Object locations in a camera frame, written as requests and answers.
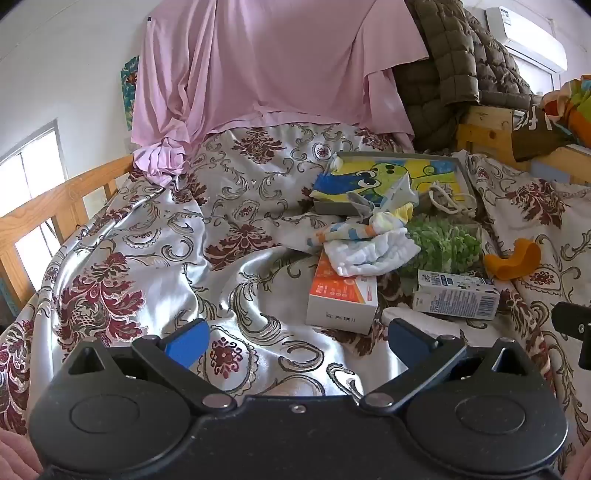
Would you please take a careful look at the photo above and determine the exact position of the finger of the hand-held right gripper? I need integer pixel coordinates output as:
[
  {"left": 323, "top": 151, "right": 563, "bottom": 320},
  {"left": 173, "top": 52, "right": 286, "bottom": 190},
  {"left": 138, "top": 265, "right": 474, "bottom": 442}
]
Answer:
[{"left": 551, "top": 301, "right": 591, "bottom": 337}]

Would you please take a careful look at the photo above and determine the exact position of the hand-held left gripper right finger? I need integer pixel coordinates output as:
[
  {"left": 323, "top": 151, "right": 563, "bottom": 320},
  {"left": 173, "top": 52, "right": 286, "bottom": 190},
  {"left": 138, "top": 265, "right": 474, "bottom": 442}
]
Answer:
[{"left": 359, "top": 318, "right": 550, "bottom": 413}]

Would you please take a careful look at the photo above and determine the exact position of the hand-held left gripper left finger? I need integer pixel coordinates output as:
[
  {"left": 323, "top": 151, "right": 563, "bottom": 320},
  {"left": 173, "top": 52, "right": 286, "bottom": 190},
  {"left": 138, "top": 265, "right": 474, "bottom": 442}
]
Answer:
[{"left": 58, "top": 318, "right": 238, "bottom": 414}]

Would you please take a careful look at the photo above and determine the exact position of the white quilted cloth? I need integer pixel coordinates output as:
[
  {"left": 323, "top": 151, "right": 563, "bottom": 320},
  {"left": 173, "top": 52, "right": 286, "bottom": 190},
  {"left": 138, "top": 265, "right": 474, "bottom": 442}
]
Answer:
[{"left": 323, "top": 228, "right": 423, "bottom": 278}]

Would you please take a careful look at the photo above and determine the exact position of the striped baby garment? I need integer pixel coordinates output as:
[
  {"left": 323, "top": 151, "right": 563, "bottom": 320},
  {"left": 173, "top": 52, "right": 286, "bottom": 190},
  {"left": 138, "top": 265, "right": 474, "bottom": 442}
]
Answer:
[{"left": 307, "top": 215, "right": 407, "bottom": 252}]

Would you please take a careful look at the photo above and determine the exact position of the beige drawstring bag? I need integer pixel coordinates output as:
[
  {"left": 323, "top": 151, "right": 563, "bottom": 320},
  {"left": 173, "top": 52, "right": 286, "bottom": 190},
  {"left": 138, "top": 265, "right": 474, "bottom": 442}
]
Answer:
[{"left": 427, "top": 181, "right": 483, "bottom": 227}]

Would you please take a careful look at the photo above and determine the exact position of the grey tray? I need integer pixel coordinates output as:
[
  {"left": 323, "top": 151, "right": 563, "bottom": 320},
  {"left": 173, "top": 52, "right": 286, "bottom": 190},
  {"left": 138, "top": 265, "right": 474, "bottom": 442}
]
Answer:
[{"left": 314, "top": 151, "right": 478, "bottom": 217}]

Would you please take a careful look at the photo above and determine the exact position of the person's left hand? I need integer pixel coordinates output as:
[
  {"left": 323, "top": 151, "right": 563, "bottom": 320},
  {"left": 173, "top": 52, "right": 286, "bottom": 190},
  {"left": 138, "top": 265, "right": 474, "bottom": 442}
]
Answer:
[{"left": 0, "top": 429, "right": 42, "bottom": 480}]

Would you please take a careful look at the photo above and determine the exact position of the blue white carton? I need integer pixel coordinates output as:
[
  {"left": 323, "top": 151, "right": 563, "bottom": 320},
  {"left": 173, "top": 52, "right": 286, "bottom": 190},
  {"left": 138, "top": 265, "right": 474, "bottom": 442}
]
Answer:
[{"left": 412, "top": 269, "right": 502, "bottom": 321}]

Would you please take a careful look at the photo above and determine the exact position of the orange curved object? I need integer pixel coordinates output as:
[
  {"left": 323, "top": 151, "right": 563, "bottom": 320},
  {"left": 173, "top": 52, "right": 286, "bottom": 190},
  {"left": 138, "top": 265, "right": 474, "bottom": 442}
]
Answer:
[{"left": 483, "top": 237, "right": 542, "bottom": 281}]

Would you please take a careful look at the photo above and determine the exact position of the orange white medicine box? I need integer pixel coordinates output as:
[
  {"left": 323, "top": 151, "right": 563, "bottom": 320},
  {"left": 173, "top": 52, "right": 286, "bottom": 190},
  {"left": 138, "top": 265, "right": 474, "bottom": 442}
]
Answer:
[{"left": 306, "top": 249, "right": 379, "bottom": 335}]

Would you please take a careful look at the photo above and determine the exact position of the green leafy bundle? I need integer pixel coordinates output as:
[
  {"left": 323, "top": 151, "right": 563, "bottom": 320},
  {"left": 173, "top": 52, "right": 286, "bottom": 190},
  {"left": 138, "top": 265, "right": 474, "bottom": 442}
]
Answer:
[{"left": 399, "top": 215, "right": 483, "bottom": 278}]

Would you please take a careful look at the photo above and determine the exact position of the floral satin bedspread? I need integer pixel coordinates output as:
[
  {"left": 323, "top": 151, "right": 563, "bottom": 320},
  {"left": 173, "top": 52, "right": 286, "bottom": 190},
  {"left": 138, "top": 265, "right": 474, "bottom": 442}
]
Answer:
[{"left": 0, "top": 122, "right": 591, "bottom": 467}]

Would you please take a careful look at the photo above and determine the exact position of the brown printed cloth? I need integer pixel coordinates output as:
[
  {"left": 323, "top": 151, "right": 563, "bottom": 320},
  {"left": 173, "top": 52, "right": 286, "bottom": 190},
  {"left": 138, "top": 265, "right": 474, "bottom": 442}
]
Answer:
[{"left": 512, "top": 106, "right": 571, "bottom": 162}]

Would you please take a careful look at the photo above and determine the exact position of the colourful cloth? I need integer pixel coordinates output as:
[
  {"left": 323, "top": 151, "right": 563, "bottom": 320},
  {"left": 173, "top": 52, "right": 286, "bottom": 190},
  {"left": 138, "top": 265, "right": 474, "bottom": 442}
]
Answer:
[{"left": 542, "top": 76, "right": 591, "bottom": 148}]

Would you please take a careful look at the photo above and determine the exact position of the window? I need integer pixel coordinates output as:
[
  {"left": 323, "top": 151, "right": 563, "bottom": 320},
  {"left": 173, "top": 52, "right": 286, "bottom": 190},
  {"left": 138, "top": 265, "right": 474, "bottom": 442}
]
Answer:
[{"left": 0, "top": 119, "right": 70, "bottom": 278}]

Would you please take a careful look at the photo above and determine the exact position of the olive puffer jacket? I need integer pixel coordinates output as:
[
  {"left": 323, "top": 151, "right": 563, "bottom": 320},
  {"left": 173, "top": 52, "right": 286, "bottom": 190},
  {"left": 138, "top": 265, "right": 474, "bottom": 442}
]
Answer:
[{"left": 392, "top": 0, "right": 543, "bottom": 153}]

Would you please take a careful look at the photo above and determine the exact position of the white air conditioner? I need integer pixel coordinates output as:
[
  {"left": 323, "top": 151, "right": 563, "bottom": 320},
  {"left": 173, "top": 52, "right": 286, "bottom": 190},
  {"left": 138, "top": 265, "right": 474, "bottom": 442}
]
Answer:
[{"left": 485, "top": 7, "right": 568, "bottom": 72}]

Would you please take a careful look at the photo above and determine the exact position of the pink bed sheet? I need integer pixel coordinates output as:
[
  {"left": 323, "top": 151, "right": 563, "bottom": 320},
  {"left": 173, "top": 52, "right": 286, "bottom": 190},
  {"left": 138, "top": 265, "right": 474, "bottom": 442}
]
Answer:
[{"left": 130, "top": 0, "right": 432, "bottom": 188}]

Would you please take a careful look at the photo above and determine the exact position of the wooden bed rail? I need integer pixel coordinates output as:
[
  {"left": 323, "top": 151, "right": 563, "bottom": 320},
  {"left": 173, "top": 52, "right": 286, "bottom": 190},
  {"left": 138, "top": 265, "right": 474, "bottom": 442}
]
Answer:
[{"left": 0, "top": 154, "right": 137, "bottom": 308}]

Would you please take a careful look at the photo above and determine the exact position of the wooden frame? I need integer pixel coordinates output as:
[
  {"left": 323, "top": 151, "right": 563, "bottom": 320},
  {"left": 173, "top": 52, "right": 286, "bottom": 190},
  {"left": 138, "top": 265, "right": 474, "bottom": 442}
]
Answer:
[{"left": 457, "top": 105, "right": 591, "bottom": 185}]

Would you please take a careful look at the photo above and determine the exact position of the wall poster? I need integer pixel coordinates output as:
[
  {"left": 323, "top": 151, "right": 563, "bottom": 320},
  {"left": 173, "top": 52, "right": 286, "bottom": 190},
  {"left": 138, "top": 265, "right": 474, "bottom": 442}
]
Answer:
[{"left": 121, "top": 56, "right": 140, "bottom": 134}]

